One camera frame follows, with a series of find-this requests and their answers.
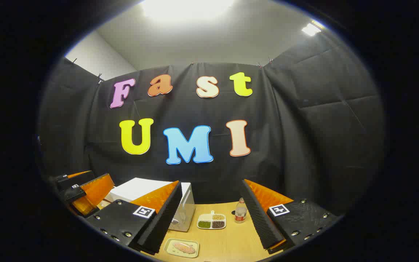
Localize large ceiling light panel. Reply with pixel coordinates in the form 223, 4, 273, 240
142, 0, 234, 20

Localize pink breaded meat patty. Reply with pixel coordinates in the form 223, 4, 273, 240
173, 242, 196, 254

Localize divided dish of beans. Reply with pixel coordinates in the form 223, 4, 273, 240
197, 210, 227, 230

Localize pale green rectangular plate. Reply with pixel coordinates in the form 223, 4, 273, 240
163, 238, 200, 258

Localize clear bottle with red label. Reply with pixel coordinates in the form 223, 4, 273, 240
234, 198, 248, 223

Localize black backdrop cloth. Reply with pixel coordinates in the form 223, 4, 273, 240
39, 31, 386, 215

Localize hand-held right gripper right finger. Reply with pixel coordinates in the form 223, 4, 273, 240
239, 178, 339, 254

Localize white microwave oven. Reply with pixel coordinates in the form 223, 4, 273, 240
105, 177, 196, 233

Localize small ceiling light panel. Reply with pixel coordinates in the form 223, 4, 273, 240
301, 23, 322, 37

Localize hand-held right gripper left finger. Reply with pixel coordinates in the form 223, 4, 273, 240
85, 180, 183, 255

